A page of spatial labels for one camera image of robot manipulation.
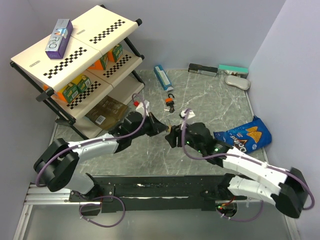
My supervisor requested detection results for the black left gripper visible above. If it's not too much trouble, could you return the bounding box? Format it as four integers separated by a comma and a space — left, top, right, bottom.
130, 111, 169, 139

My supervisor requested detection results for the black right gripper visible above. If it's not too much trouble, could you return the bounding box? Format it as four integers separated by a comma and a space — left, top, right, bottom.
165, 118, 205, 154

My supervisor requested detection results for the brass padlock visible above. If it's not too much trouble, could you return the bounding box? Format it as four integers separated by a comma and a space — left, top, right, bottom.
164, 119, 172, 133

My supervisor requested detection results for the small black key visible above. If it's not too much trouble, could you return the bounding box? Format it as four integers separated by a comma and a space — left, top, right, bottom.
164, 105, 175, 113

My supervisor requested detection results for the orange black padlock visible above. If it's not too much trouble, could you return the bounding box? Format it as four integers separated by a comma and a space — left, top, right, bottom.
165, 93, 175, 107

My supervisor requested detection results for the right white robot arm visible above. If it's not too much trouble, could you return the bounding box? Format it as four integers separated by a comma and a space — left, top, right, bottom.
165, 122, 315, 219

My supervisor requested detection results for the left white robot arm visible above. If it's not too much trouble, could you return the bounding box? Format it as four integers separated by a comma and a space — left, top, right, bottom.
33, 111, 168, 201

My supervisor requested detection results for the blue long box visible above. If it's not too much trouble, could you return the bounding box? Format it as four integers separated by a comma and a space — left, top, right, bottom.
153, 65, 174, 92

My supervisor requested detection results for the brown paper package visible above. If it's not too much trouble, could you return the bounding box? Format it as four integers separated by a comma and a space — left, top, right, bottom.
85, 95, 129, 130

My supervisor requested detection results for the black long box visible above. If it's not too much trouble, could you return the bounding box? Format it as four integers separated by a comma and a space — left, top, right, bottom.
188, 63, 218, 77

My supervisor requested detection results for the blue chips bag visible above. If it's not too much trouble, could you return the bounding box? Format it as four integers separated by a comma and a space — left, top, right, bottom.
213, 115, 272, 154

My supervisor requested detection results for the teal white box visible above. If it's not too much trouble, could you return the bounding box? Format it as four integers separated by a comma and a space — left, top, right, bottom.
217, 64, 249, 79

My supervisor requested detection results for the grey oval case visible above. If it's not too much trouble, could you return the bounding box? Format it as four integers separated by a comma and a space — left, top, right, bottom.
225, 75, 251, 91

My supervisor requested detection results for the orange green box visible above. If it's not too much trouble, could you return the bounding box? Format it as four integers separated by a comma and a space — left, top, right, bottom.
107, 44, 123, 63
88, 53, 109, 70

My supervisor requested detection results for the green scrub daddy box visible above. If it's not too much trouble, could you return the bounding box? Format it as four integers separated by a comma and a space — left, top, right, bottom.
72, 74, 92, 93
57, 82, 79, 104

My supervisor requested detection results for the beige checkered shelf rack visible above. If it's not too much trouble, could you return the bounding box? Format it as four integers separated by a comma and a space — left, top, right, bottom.
10, 5, 144, 140

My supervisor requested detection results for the green Scrub Daddy box front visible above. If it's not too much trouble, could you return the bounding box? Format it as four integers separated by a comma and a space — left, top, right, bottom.
57, 82, 79, 104

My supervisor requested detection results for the purple silver box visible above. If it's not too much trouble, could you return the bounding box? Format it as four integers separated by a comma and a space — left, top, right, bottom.
45, 19, 73, 60

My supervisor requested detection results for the purple cable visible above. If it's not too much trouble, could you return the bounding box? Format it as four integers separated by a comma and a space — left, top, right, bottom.
79, 194, 126, 228
180, 108, 315, 211
34, 92, 150, 188
217, 197, 265, 223

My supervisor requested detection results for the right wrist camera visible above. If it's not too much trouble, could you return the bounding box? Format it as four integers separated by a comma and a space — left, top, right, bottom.
179, 108, 196, 121

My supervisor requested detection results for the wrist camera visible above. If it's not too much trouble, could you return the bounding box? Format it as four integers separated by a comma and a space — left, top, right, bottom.
133, 100, 150, 116
179, 108, 196, 121

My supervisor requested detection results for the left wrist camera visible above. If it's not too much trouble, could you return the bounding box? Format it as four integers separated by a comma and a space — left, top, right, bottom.
133, 100, 150, 116

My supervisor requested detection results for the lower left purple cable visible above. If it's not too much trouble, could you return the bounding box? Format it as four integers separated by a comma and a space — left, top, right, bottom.
79, 194, 126, 228

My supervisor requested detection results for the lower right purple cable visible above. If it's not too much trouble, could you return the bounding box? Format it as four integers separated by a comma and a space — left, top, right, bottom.
217, 197, 265, 223

